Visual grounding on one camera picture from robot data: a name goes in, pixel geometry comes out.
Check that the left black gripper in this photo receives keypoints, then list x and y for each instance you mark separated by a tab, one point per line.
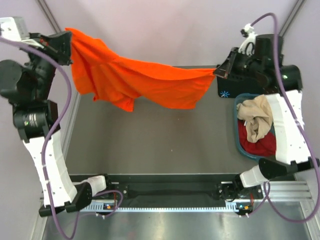
58	46

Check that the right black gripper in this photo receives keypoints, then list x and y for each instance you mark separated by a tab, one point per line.
224	69

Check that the orange t shirt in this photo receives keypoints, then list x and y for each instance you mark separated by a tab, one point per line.
119	80

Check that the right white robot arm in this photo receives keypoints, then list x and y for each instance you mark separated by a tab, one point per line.
292	149

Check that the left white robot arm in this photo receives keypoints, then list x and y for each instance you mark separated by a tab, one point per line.
26	87

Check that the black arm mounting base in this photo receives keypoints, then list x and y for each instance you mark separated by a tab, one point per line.
178	190

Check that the teal plastic laundry basket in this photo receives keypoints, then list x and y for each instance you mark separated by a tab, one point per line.
238	100

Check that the folded black t shirt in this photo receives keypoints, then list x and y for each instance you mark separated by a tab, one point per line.
240	81

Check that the beige t shirt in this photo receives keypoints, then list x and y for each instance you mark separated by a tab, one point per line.
258	117

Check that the red t shirt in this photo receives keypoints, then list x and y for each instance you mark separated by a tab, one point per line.
264	147

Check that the slotted grey cable duct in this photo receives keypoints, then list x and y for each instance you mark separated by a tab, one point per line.
108	207

